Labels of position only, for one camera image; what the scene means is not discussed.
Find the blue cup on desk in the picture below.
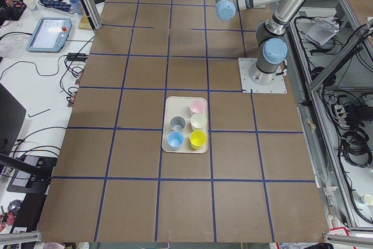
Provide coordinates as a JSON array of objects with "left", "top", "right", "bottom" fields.
[{"left": 69, "top": 0, "right": 84, "bottom": 16}]

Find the grey plastic cup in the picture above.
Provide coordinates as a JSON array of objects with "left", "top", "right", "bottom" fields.
[{"left": 170, "top": 116, "right": 187, "bottom": 132}]

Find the white paper cup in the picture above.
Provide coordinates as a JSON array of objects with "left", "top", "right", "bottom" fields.
[{"left": 23, "top": 0, "right": 38, "bottom": 12}]

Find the black allen key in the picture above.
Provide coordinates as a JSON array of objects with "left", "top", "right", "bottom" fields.
[{"left": 27, "top": 108, "right": 51, "bottom": 118}]

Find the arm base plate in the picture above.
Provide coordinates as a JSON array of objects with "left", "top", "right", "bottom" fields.
[{"left": 238, "top": 58, "right": 287, "bottom": 94}]

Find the wooden mug tree stand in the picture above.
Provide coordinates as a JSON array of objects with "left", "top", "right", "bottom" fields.
[{"left": 78, "top": 12, "right": 92, "bottom": 30}]

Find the blue teach pendant near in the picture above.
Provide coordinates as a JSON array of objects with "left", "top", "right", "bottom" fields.
[{"left": 26, "top": 17, "right": 72, "bottom": 53}]

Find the cream plastic tray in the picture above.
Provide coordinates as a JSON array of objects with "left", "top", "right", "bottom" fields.
[{"left": 162, "top": 96, "right": 208, "bottom": 154}]

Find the yellow plastic cup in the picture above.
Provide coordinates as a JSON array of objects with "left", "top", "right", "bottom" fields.
[{"left": 189, "top": 130, "right": 207, "bottom": 150}]

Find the blue checked cloth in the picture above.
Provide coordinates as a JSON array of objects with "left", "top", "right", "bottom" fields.
[{"left": 39, "top": 0, "right": 71, "bottom": 12}]

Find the black monitor stand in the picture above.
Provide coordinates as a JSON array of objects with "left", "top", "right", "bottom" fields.
[{"left": 1, "top": 86, "right": 57, "bottom": 194}]

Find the pale green plastic cup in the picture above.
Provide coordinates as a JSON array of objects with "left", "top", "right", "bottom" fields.
[{"left": 190, "top": 114, "right": 207, "bottom": 131}]

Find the pink plastic cup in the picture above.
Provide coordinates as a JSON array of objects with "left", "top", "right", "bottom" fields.
[{"left": 189, "top": 99, "right": 206, "bottom": 115}]

